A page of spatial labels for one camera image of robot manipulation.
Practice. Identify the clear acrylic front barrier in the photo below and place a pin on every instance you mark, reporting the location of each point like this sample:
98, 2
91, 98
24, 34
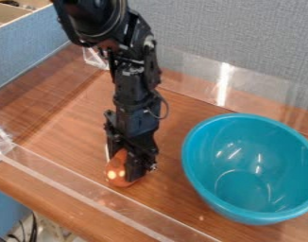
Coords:
139, 216

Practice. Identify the clear acrylic barrier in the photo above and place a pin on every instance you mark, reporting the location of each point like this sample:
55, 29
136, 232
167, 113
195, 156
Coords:
32, 98
139, 216
235, 88

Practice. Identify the blue plastic bowl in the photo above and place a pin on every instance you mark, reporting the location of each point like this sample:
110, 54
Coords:
246, 163

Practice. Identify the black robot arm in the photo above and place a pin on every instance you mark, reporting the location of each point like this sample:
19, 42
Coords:
106, 24

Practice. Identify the brown toy mushroom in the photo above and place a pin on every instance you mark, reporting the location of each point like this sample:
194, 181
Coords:
115, 169

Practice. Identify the clear acrylic back barrier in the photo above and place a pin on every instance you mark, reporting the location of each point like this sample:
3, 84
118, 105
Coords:
235, 88

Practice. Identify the clear acrylic left barrier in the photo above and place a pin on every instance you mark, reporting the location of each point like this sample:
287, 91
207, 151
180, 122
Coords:
32, 98

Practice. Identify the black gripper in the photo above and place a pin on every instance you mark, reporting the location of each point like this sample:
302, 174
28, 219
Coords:
131, 131

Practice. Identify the clear acrylic corner bracket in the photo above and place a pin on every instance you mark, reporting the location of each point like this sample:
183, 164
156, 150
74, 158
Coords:
94, 59

